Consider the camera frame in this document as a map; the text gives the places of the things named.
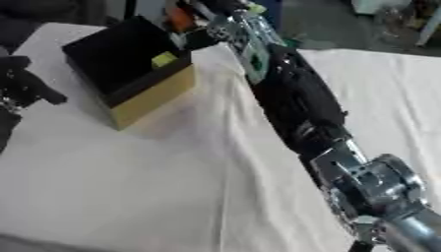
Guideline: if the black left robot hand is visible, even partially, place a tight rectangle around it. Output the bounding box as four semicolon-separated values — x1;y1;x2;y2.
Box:
0;55;69;109

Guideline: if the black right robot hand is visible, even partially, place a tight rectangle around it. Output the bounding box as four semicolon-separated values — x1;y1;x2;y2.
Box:
163;0;252;51

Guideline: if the orange object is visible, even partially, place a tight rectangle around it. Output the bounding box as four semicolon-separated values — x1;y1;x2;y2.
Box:
165;5;197;33

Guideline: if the tan cardboard box black inside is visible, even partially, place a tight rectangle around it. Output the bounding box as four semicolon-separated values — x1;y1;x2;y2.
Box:
60;14;199;132

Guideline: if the yellow-green block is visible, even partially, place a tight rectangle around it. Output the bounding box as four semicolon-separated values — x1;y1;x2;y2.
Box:
150;50;181;69

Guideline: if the white furniture leg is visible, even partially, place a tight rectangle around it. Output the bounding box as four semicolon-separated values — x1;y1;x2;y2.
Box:
413;5;441;47

